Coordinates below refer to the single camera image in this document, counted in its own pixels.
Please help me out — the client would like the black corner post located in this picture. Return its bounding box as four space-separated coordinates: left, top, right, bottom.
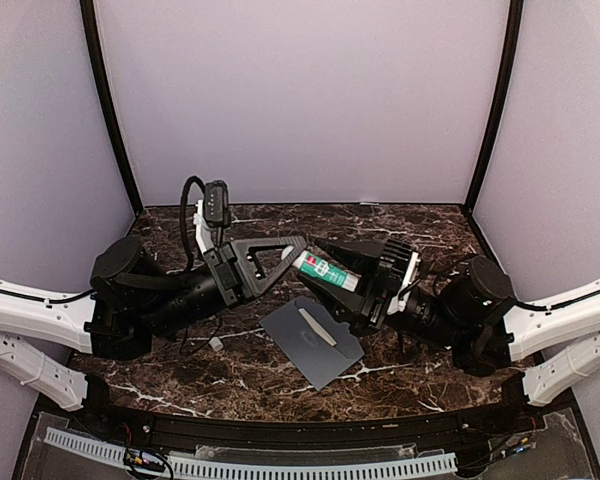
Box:
79 0 144 216
463 0 524 215

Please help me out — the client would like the left black corner post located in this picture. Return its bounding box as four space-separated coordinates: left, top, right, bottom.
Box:
79 0 144 216

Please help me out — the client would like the green white glue stick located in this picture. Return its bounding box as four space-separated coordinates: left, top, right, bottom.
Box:
292 250 359 292

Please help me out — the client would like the grey blue envelope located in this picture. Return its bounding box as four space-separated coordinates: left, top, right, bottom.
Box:
260 297 364 390

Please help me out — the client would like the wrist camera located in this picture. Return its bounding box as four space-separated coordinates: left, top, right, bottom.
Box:
178 175 231 263
378 239 421 315

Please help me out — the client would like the black curved front rail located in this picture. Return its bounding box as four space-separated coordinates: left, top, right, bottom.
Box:
73 363 541 449

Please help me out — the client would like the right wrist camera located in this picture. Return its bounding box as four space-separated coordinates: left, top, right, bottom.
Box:
378 239 421 315

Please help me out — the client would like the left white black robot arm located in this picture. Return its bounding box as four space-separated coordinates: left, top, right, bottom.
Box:
0 236 307 436

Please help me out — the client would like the small grey glue cap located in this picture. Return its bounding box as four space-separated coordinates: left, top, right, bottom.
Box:
209 337 224 351

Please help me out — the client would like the right black corner post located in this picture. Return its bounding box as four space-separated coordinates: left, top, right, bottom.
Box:
463 0 524 215

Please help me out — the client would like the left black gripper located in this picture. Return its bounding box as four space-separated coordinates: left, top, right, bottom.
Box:
139 235 310 340

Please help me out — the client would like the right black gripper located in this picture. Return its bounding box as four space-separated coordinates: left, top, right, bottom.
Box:
297 238 466 353

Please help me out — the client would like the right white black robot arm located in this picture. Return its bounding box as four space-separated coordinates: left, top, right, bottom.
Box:
293 239 600 434

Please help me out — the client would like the light blue slotted cable duct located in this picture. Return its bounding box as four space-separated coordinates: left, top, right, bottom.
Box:
44 428 457 480

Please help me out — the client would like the white letter paper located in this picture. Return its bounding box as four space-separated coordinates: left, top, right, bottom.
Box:
298 308 337 347

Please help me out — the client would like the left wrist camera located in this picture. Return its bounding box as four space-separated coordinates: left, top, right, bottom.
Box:
178 175 231 263

